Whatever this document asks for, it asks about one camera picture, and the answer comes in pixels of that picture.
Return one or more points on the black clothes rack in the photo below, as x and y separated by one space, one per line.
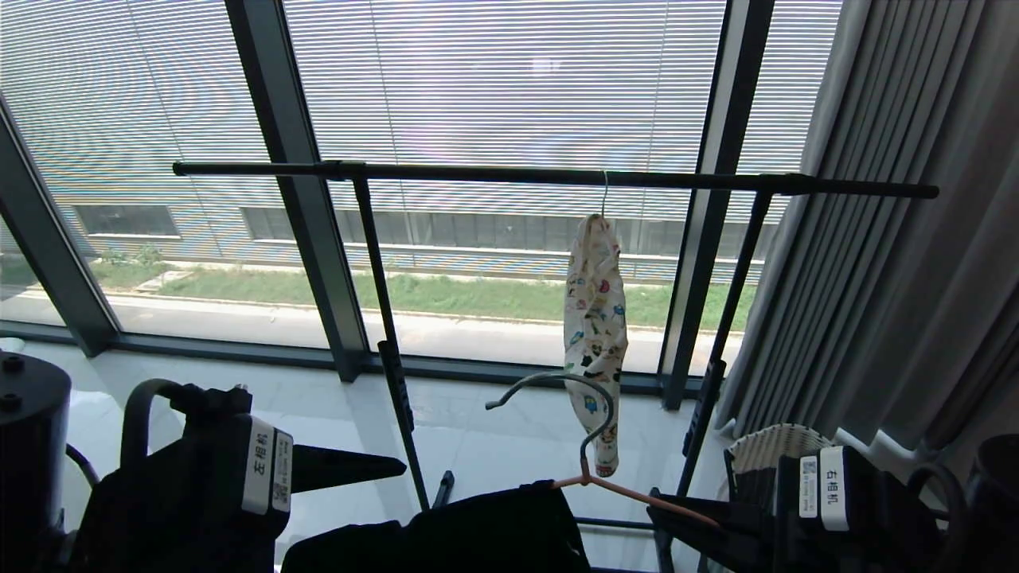
478 173

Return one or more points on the white laundry basket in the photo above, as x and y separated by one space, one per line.
776 442

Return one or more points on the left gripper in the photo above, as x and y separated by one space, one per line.
159 517

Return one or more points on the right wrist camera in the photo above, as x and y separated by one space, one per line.
836 493

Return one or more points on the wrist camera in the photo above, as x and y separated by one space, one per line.
836 493
255 469

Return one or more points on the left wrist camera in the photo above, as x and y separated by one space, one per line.
255 469

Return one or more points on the beige curtain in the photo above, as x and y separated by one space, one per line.
899 239

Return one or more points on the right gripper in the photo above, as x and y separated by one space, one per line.
868 549

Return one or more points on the window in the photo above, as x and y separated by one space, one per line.
279 119

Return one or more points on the cream printed garment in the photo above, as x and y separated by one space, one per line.
595 318

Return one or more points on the pink clothes hanger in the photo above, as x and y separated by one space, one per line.
605 195
593 414

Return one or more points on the black garment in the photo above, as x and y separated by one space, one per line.
478 533

